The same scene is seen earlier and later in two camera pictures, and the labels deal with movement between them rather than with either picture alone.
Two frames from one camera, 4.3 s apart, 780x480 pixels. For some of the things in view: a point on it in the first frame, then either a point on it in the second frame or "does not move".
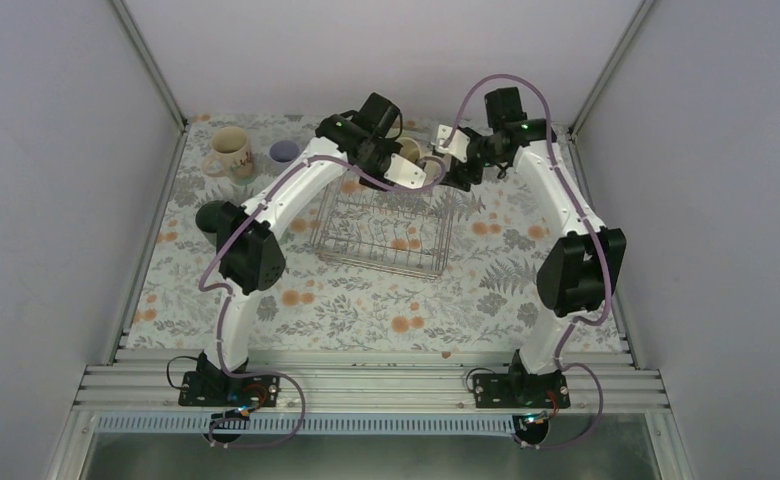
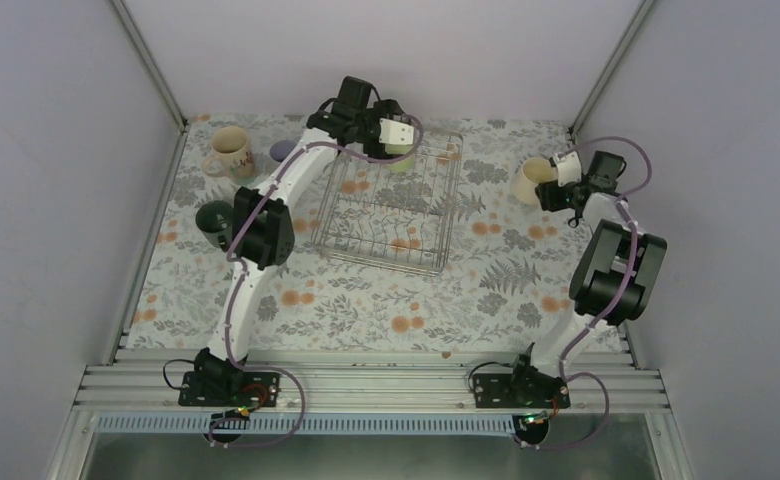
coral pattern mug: x=231 y=156 does not move
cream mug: x=412 y=149 to x=533 y=171
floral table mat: x=369 y=266 does not move
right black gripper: x=457 y=176 to x=548 y=196
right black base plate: x=520 y=389 does not move
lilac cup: x=284 y=151 does not move
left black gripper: x=373 y=184 to x=385 y=108
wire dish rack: x=401 y=232 does not move
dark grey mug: x=215 y=216 does not move
